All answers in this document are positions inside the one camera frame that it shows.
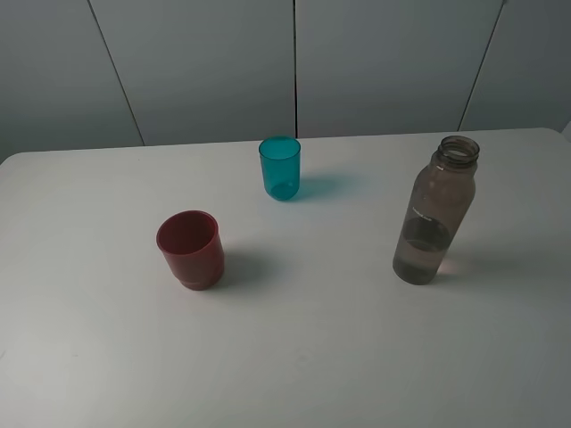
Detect teal translucent plastic cup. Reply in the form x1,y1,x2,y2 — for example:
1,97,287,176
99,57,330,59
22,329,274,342
259,136,301,201

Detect brown translucent water bottle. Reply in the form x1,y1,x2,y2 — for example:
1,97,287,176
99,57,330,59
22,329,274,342
393,136,480,285

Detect red plastic cup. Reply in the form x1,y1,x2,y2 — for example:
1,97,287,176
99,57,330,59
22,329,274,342
156,210,225,291

